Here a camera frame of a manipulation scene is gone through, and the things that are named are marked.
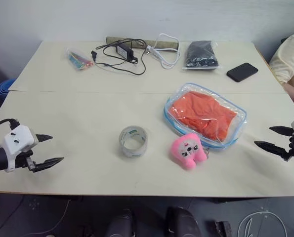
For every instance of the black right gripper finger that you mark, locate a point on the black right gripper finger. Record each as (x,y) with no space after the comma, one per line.
(282,130)
(271,147)

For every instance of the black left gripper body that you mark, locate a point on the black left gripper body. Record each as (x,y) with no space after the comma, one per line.
(30,160)

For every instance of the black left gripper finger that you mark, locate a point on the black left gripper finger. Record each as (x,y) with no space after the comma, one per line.
(43,137)
(48,163)

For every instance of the clear pouch with orange cloth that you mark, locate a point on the clear pouch with orange cloth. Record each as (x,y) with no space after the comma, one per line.
(232,134)

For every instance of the orange cloth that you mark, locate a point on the orange cloth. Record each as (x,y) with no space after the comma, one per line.
(201,111)

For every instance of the clear bag of coloured sticks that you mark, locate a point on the clear bag of coloured sticks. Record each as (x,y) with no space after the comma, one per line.
(78,60)

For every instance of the clear bag of black items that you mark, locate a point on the clear bag of black items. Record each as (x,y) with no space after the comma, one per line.
(202,54)

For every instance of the blue round object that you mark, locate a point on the blue round object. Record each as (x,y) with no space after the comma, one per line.
(4,87)

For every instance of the black smartphone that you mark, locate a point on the black smartphone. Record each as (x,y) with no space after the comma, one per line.
(242,72)

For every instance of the person in cream clothing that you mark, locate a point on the person in cream clothing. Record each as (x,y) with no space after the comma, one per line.
(290,59)

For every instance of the pink plush toy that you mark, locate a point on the pink plush toy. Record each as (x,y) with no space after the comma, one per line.
(186,153)

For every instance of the clear packing tape roll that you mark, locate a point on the clear packing tape roll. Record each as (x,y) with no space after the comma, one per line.
(133,151)

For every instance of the brown object on floor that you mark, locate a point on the brown object on floor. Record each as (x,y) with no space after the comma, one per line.
(223,229)

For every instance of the dark rounded shape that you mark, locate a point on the dark rounded shape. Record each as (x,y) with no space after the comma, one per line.
(181,222)

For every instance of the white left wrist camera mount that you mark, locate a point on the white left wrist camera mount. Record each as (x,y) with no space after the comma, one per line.
(17,139)

